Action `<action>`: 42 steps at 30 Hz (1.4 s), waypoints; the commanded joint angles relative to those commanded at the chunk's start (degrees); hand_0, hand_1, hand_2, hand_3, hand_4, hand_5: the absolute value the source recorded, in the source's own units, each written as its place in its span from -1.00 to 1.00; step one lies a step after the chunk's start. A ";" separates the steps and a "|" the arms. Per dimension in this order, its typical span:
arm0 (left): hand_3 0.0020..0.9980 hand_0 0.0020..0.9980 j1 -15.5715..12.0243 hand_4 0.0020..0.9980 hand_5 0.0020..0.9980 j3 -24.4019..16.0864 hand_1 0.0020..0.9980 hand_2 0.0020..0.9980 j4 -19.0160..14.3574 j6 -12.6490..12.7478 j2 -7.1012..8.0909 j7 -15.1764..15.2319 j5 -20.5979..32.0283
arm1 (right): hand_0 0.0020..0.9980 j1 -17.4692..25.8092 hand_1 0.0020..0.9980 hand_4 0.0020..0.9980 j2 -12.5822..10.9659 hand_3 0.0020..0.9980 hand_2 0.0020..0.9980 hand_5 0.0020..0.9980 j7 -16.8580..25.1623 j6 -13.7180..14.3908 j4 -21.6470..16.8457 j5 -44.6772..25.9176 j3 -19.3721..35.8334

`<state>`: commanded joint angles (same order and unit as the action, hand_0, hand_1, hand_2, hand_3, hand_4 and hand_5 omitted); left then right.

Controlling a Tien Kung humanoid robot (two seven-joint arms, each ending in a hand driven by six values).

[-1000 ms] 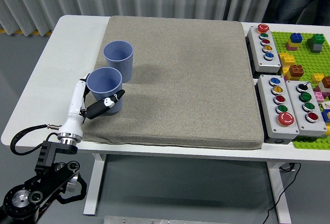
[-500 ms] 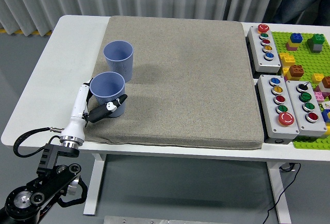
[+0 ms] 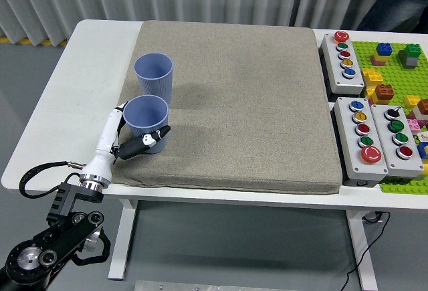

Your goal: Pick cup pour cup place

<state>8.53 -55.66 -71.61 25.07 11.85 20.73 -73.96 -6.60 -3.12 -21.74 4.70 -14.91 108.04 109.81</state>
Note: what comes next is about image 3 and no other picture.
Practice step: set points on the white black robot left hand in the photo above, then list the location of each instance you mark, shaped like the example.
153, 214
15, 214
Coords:
105, 137

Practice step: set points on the blue ribbed plastic cup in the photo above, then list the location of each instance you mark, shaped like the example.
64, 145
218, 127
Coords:
145, 112
154, 70

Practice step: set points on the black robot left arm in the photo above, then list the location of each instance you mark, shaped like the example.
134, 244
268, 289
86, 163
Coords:
60, 237

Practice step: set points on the white table leg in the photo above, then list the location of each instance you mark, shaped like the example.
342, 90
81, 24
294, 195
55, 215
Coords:
122, 237
361, 247

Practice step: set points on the grey-brown fabric mat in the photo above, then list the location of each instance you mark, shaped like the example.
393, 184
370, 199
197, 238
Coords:
234, 103

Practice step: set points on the grey box large red button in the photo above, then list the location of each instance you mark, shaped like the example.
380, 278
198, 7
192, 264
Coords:
351, 164

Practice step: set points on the grey five-button control box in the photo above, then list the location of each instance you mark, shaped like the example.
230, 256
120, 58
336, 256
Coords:
351, 83

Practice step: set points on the yellow toy brick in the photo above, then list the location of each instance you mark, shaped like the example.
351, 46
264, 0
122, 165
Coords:
370, 92
425, 168
412, 101
378, 60
372, 76

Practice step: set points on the brown toy brick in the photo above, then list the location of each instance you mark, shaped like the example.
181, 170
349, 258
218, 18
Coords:
423, 106
384, 92

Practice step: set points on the blue toy brick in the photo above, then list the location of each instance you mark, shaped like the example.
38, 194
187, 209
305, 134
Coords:
423, 150
384, 50

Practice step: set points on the green studded baseplate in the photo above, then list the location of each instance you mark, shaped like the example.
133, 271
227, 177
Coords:
398, 77

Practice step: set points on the grey box black selector knob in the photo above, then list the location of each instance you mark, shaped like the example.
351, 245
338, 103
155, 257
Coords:
409, 165

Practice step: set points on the pink toy brick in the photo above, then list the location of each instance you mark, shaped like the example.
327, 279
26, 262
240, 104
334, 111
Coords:
413, 124

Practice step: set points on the grey toy brick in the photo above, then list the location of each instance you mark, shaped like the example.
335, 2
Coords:
412, 62

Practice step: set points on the person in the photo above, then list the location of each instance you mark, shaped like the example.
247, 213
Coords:
391, 0

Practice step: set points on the dark green toy brick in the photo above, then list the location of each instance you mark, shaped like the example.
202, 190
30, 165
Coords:
411, 51

